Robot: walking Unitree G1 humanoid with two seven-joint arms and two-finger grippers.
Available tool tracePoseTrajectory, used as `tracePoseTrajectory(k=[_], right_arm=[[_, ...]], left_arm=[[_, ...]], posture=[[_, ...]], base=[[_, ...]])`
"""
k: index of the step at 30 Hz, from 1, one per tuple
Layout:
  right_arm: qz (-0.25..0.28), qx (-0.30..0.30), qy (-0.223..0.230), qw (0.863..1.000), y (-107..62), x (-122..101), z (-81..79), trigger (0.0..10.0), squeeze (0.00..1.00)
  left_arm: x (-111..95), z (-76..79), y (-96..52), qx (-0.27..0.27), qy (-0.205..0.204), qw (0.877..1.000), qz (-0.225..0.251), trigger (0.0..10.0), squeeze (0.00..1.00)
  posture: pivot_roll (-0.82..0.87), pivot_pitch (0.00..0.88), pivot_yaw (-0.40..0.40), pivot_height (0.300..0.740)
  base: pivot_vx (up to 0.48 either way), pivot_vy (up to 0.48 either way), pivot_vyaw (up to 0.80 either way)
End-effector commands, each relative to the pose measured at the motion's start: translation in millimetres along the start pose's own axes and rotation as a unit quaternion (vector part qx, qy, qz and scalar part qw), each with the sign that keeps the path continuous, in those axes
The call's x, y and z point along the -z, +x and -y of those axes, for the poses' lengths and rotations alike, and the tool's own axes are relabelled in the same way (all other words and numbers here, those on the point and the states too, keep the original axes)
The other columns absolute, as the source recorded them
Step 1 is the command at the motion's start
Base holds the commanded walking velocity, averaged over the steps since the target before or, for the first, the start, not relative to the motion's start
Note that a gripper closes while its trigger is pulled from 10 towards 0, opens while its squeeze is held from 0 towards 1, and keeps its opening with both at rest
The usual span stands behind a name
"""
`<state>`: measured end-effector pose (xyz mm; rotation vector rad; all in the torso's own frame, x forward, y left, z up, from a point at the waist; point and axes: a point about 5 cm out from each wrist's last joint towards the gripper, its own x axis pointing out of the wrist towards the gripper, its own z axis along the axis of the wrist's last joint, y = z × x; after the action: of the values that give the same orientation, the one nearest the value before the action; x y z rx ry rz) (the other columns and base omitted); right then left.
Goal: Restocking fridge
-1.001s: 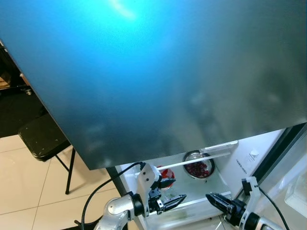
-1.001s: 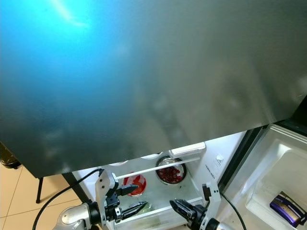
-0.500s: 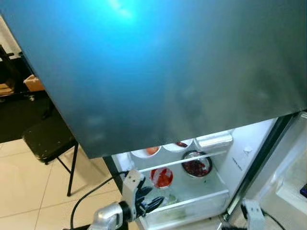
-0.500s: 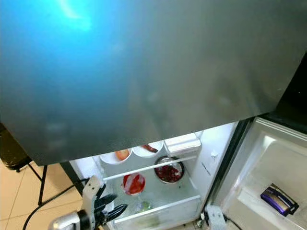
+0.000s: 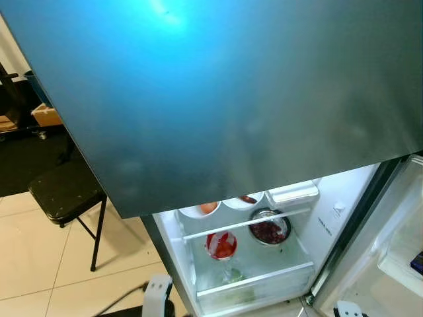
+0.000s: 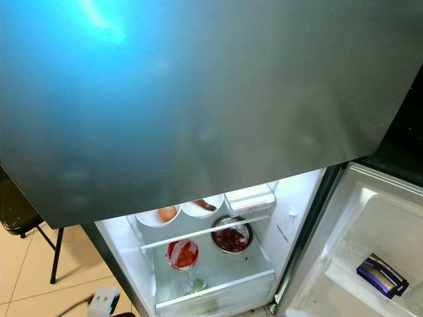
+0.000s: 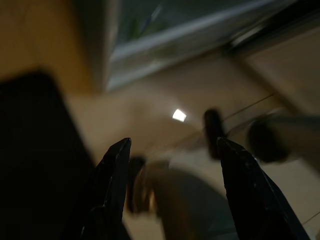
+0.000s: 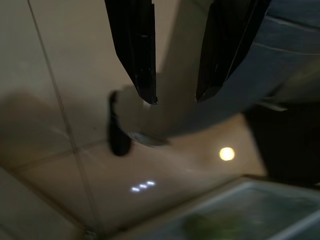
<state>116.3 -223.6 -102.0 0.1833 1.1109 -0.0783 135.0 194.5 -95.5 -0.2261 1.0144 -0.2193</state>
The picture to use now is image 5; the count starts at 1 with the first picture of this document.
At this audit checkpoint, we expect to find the white-lined fridge door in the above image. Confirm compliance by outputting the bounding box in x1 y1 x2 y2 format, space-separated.
312 153 423 317

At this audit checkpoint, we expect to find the stainless steel fridge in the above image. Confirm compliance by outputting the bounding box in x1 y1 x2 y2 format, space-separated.
0 0 423 317

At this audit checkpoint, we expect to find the dark purple package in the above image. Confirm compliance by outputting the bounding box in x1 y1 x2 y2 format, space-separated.
410 251 423 275

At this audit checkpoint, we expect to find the white lidded food container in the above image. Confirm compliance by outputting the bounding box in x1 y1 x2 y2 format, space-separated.
266 180 320 207

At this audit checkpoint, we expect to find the steel bowl of berries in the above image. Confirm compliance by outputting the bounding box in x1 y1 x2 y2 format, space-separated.
249 208 291 246

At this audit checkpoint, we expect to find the white bowl with sausage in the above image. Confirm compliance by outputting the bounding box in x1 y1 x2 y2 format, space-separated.
221 192 266 211

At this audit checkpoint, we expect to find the clear crisper drawer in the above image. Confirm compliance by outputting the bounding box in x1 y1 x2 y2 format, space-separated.
194 262 317 316

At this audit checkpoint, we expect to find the wrapped bowl of red food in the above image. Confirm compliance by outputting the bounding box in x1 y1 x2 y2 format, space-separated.
205 231 237 260

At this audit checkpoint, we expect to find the green vegetable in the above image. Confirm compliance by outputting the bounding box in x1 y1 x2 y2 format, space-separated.
221 264 247 286

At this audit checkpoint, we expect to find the white bowl with egg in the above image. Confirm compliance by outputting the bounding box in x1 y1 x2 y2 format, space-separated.
178 200 222 220

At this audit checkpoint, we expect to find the black folding chair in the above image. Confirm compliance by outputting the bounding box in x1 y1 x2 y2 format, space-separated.
28 158 108 271

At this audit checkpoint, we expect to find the cardboard box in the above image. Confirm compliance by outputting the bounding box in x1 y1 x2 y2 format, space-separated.
31 104 63 127

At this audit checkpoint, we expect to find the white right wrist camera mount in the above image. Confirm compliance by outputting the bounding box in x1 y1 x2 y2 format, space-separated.
334 300 363 317

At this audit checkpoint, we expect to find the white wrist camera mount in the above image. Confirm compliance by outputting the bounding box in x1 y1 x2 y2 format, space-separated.
334 300 363 317
142 274 174 317

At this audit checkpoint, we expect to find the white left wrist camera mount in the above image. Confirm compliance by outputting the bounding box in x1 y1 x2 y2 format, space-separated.
142 274 174 317

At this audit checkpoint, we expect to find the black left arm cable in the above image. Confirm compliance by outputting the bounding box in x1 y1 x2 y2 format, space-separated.
93 283 151 317

